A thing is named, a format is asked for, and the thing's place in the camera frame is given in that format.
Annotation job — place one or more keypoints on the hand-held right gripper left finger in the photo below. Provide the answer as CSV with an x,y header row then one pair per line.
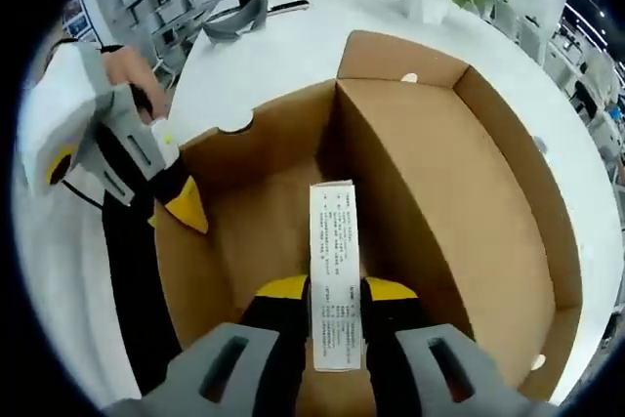
x,y
278,339

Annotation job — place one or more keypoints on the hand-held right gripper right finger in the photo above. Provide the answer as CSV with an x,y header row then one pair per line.
x,y
390,339

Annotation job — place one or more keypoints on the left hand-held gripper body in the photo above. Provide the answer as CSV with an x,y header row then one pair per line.
x,y
58,109

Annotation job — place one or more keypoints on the white printed carton box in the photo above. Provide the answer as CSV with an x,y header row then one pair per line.
x,y
334,251

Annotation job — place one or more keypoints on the brown cardboard shoe box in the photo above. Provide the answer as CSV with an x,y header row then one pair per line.
x,y
439,168

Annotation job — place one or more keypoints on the person's left hand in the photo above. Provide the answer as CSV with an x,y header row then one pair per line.
x,y
134,70

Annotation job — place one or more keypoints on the person's white and black shirt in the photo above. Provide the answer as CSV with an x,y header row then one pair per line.
x,y
58,265

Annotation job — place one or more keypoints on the flat dark bar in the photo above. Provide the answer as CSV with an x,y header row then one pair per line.
x,y
290,6

